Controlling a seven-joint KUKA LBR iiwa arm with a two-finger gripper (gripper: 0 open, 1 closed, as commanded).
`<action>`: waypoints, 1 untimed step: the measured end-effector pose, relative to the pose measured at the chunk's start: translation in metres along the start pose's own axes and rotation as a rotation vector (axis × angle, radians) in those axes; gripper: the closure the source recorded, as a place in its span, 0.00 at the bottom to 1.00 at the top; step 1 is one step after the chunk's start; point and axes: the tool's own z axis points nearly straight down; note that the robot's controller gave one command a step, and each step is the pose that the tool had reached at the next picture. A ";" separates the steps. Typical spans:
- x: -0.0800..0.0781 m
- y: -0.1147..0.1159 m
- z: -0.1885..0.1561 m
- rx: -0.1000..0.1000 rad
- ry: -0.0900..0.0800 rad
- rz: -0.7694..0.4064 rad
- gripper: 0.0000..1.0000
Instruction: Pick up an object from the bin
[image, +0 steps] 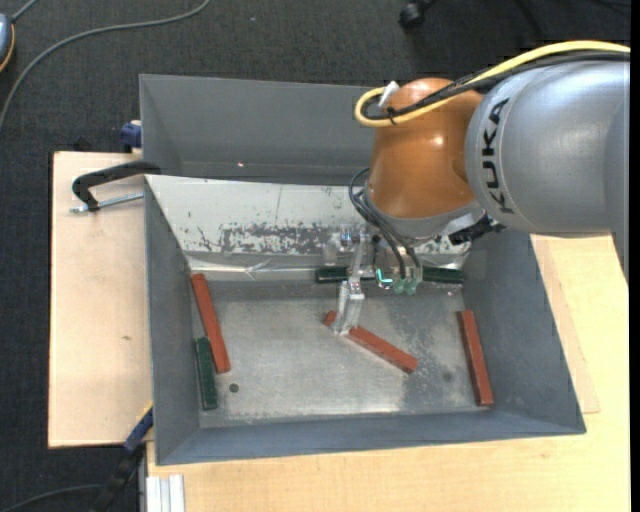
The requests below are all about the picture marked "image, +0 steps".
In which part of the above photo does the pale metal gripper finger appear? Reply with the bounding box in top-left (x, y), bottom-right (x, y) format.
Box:
top-left (334, 279), bottom-right (366, 336)
top-left (338, 224), bottom-right (372, 281)

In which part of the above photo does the dark green flat block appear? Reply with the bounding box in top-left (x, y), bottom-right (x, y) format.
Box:
top-left (422, 266), bottom-right (465, 285)
top-left (193, 336), bottom-right (220, 411)
top-left (314, 267), bottom-right (377, 285)

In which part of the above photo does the red-brown flat block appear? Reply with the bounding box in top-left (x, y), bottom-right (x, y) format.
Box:
top-left (189, 272), bottom-right (232, 375)
top-left (322, 309), bottom-right (419, 375)
top-left (455, 309), bottom-right (495, 407)

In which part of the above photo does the grey metal bin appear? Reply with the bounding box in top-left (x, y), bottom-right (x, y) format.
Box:
top-left (138, 73), bottom-right (587, 467)

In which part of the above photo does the black cylinder on white bracket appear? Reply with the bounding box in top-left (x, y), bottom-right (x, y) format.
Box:
top-left (440, 212), bottom-right (506, 247)

